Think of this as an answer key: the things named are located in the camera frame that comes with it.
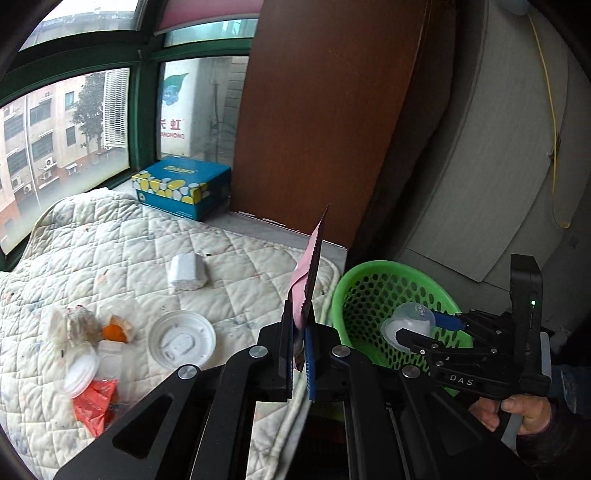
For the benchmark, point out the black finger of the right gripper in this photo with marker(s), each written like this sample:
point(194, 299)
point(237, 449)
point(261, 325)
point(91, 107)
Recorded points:
point(417, 343)

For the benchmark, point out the white plastic cup lid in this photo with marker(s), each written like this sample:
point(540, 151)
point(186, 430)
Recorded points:
point(181, 337)

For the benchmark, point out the white quilted mattress pad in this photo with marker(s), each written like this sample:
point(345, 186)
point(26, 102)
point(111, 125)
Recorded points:
point(104, 249)

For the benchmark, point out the green plastic basket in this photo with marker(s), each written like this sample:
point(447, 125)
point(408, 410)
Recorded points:
point(368, 295)

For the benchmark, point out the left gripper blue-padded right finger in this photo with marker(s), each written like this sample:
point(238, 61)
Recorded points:
point(324, 360)

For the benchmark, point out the brown wooden wardrobe panel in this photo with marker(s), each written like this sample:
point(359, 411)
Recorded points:
point(324, 91)

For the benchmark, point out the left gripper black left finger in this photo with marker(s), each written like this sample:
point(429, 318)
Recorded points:
point(277, 370)

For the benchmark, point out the pink paper wrapper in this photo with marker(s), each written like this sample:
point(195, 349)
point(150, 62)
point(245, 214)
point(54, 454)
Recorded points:
point(302, 281)

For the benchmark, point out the clear plastic container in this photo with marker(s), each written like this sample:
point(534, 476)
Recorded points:
point(110, 360)

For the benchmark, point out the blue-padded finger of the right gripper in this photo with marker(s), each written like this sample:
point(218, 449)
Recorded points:
point(449, 322)

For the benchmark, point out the white styrofoam block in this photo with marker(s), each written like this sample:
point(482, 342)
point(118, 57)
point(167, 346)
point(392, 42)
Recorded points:
point(186, 272)

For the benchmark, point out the clear plastic round lid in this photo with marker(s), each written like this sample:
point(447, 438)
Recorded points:
point(81, 365)

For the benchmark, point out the blue yellow tissue box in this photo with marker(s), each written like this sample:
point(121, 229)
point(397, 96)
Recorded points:
point(183, 187)

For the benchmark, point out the person's right hand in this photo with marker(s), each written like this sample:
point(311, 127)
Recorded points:
point(536, 412)

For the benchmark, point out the orange fruit peel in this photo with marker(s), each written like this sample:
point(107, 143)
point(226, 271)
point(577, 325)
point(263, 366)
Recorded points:
point(115, 333)

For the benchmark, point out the red snack bag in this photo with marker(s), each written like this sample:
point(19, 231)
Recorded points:
point(93, 407)

